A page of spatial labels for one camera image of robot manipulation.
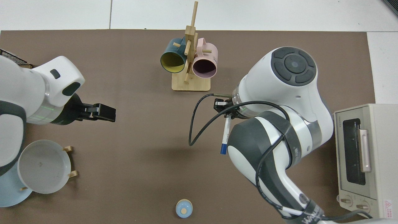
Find dark blue cup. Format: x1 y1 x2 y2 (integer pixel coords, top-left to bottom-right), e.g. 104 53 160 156
160 37 188 74

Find brown table cloth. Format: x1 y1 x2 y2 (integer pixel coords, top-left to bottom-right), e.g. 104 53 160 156
0 30 376 224

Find dark grey flat object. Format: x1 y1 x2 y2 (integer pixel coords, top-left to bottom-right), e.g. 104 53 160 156
384 0 398 16

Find pale toaster oven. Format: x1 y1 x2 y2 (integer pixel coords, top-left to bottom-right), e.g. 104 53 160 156
333 104 398 223

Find wooden plate rack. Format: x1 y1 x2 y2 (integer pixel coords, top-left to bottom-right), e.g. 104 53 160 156
19 146 78 191

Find pink cup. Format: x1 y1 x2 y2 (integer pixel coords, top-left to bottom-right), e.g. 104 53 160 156
192 38 219 79

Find white marker with blue cap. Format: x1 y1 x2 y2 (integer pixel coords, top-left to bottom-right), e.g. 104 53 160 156
220 116 232 155

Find light blue plate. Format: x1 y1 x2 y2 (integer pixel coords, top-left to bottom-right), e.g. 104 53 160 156
0 162 33 208

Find wooden cup stand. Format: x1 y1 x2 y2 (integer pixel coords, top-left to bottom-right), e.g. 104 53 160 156
172 1 211 92

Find grey plate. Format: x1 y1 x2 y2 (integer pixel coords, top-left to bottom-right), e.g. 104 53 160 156
17 140 72 194

